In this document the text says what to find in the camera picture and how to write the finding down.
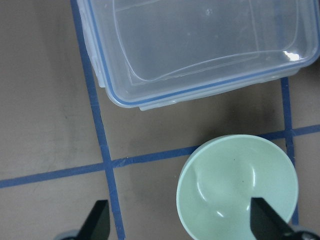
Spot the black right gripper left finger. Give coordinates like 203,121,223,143
75,200,110,240

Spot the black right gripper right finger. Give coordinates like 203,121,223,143
250,197,294,240

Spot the green bowl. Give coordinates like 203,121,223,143
176,134,299,240

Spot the clear plastic container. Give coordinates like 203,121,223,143
77,0,320,111

